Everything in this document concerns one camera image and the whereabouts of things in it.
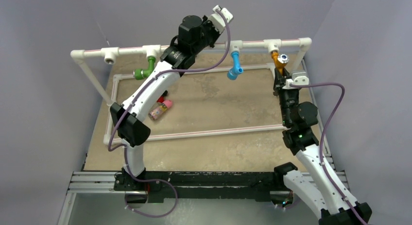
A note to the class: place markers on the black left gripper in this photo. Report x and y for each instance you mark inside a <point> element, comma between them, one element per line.
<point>208,24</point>

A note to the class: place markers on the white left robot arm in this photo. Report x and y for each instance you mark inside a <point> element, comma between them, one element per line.
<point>194,35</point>

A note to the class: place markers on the pink capped colourful bottle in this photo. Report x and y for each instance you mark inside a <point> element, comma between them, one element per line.
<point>157,112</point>

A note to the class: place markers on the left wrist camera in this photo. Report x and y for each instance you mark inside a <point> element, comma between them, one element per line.
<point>220,18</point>

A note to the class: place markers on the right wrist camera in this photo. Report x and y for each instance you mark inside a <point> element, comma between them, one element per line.
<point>297,78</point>

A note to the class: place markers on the green water faucet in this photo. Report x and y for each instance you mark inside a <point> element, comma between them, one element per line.
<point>145,69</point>

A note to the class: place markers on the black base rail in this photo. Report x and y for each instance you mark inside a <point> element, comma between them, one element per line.
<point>159,185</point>

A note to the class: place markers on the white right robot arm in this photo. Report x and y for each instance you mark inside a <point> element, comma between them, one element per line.
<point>328,198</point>

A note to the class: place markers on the red and black faucet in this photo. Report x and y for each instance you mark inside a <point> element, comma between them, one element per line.
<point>162,98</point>

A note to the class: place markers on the orange water faucet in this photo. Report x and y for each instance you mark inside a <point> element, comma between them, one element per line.
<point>280,61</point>

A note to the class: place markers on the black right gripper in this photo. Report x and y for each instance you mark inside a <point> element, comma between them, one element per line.
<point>280,82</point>

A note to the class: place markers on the blue water faucet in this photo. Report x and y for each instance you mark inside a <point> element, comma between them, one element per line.
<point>236,70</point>

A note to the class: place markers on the white PVC pipe frame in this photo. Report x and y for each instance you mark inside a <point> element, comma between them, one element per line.
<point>110,55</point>

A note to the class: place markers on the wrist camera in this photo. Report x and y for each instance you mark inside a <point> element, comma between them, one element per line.
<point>297,78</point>
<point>220,18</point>

